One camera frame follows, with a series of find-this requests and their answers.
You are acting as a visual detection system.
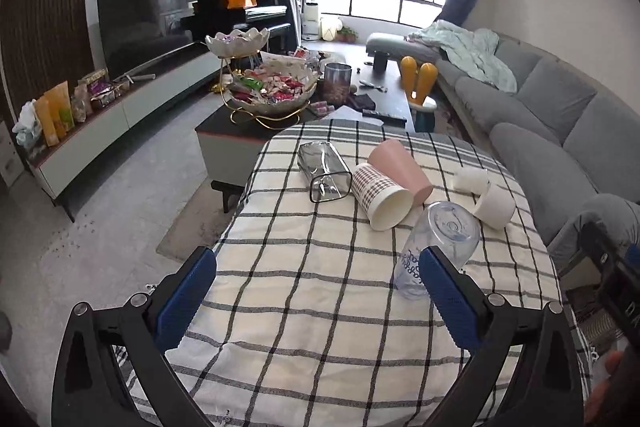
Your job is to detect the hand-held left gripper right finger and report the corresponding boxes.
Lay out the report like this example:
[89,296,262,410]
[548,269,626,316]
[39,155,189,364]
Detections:
[419,245,586,427]

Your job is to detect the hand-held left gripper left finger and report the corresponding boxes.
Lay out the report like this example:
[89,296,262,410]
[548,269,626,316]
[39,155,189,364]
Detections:
[51,246,218,427]

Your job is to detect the clear plastic cup blue print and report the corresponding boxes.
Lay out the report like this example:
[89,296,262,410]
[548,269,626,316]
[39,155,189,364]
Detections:
[393,201,481,303]

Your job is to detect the white paper cup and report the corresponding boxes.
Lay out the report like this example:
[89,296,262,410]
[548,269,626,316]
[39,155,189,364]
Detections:
[472,182,516,231]

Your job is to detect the plaid paper cup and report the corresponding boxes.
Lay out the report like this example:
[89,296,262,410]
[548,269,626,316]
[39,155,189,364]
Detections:
[350,162,414,232]

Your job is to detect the small white cup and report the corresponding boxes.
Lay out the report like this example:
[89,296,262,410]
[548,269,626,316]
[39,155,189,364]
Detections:
[453,167,490,194]

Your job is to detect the pink plastic cup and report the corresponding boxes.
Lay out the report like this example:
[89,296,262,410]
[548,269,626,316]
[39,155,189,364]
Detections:
[368,138,434,208]

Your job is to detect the clear square glass cup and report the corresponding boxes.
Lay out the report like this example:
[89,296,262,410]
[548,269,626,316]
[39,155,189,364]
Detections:
[297,140,352,204]

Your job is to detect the person's right hand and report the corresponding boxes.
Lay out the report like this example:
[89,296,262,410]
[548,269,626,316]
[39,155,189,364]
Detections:
[585,349,640,418]

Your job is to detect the grey floor rug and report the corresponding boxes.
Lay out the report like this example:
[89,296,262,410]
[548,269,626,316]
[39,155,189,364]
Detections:
[156,201,242,264]

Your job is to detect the checked tablecloth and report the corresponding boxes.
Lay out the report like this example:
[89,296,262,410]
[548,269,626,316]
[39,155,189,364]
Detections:
[114,119,593,427]

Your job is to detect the dark coffee table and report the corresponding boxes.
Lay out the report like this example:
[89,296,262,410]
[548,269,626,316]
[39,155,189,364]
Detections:
[194,41,416,214]

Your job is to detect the grey sofa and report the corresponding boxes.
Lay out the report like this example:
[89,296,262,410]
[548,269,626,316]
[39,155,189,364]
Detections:
[366,27,640,260]

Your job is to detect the black remote control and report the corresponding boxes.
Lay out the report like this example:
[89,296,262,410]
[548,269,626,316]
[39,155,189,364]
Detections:
[362,108,407,123]

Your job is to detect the white television cabinet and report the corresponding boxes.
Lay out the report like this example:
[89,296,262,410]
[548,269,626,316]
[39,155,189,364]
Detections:
[20,48,223,223]

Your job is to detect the yellow rabbit ear stool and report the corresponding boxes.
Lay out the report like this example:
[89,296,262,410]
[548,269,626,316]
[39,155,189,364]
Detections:
[399,55,439,134]

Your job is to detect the yellow snack packets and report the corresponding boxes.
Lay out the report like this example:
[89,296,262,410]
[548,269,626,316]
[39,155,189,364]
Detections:
[34,81,76,146]

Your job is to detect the two-tier snack bowl stand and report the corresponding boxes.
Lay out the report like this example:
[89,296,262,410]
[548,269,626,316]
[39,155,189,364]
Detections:
[204,26,321,128]

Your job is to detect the snack boxes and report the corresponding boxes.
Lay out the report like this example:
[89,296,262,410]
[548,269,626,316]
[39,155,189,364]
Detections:
[74,68,132,110]

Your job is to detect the white crumpled bag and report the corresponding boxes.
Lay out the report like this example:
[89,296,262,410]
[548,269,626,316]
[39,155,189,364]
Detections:
[12,99,45,148]

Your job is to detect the glass jar of nuts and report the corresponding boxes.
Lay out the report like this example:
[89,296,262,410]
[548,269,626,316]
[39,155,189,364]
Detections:
[322,62,354,106]

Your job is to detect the light green blanket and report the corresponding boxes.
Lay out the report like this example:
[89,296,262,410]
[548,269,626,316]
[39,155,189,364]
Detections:
[406,19,519,94]

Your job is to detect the flat screen television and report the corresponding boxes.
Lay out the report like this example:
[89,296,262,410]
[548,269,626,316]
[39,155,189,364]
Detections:
[96,0,209,81]

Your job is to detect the black piano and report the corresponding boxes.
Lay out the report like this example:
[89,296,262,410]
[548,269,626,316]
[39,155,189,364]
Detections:
[180,0,294,54]

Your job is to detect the white air purifier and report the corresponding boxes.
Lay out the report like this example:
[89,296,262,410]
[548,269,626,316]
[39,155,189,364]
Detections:
[302,1,322,41]

